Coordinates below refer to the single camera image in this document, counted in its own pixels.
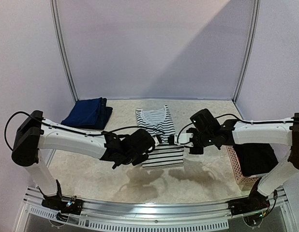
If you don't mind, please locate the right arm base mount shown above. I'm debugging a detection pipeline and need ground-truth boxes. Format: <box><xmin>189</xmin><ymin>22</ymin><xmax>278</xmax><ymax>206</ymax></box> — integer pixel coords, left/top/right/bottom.
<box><xmin>227</xmin><ymin>186</ymin><xmax>277</xmax><ymax>218</ymax></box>

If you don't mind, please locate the aluminium front rail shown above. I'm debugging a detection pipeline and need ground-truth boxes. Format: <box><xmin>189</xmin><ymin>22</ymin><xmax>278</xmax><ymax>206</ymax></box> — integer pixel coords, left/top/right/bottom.
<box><xmin>14</xmin><ymin>187</ymin><xmax>299</xmax><ymax>232</ymax></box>

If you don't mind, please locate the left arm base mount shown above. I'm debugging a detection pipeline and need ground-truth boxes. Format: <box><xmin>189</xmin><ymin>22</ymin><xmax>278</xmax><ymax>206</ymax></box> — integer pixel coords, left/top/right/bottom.
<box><xmin>40</xmin><ymin>180</ymin><xmax>84</xmax><ymax>215</ymax></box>

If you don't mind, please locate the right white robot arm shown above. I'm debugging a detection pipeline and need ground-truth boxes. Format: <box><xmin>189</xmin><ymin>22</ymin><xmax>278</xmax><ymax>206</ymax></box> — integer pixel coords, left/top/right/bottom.
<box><xmin>178</xmin><ymin>109</ymin><xmax>299</xmax><ymax>211</ymax></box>

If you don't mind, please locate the black white striped tank top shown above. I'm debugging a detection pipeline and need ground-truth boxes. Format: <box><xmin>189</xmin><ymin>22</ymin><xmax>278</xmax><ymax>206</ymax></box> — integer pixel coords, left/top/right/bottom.
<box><xmin>135</xmin><ymin>105</ymin><xmax>184</xmax><ymax>168</ymax></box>

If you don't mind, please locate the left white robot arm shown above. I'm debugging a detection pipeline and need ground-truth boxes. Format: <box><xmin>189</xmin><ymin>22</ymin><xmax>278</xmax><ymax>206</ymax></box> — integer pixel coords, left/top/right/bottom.
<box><xmin>10</xmin><ymin>110</ymin><xmax>160</xmax><ymax>210</ymax></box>

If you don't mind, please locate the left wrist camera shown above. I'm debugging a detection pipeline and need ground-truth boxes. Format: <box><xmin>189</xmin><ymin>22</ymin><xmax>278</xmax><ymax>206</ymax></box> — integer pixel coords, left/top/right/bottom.
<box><xmin>152</xmin><ymin>135</ymin><xmax>162</xmax><ymax>146</ymax></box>

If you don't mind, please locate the aluminium corner post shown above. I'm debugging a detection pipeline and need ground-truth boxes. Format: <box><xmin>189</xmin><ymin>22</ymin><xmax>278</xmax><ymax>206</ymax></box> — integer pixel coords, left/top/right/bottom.
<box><xmin>50</xmin><ymin>0</ymin><xmax>78</xmax><ymax>102</ymax></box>
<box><xmin>232</xmin><ymin>0</ymin><xmax>260</xmax><ymax>105</ymax></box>

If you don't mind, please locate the black garment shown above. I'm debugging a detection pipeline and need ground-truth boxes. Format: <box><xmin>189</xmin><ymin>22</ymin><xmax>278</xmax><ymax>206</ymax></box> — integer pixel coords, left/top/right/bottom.
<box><xmin>233</xmin><ymin>143</ymin><xmax>278</xmax><ymax>176</ymax></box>

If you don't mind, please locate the pink perforated laundry basket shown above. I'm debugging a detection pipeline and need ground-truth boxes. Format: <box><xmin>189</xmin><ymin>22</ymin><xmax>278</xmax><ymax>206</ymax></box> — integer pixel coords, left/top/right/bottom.
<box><xmin>226</xmin><ymin>145</ymin><xmax>262</xmax><ymax>185</ymax></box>

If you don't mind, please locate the left aluminium corner post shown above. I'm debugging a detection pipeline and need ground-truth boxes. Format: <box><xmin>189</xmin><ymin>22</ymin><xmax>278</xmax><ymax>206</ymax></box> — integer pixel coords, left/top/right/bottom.
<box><xmin>50</xmin><ymin>0</ymin><xmax>78</xmax><ymax>102</ymax></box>

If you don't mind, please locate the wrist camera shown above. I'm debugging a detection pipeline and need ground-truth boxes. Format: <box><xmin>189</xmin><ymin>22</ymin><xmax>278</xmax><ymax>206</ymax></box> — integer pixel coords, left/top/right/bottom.
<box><xmin>167</xmin><ymin>133</ymin><xmax>193</xmax><ymax>147</ymax></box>
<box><xmin>152</xmin><ymin>135</ymin><xmax>162</xmax><ymax>146</ymax></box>

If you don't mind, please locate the right aluminium corner post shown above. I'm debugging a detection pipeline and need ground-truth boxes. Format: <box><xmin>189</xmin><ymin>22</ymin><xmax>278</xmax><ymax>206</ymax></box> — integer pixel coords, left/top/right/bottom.
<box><xmin>232</xmin><ymin>0</ymin><xmax>260</xmax><ymax>105</ymax></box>

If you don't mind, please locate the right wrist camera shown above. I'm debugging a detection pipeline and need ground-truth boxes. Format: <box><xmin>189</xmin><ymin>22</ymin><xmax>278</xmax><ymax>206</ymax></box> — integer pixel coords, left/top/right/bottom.
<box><xmin>167</xmin><ymin>133</ymin><xmax>193</xmax><ymax>147</ymax></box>

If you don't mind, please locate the folded blue garment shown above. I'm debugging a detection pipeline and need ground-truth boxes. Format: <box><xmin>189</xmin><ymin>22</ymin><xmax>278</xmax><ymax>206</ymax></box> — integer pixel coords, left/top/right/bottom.
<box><xmin>61</xmin><ymin>97</ymin><xmax>113</xmax><ymax>130</ymax></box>

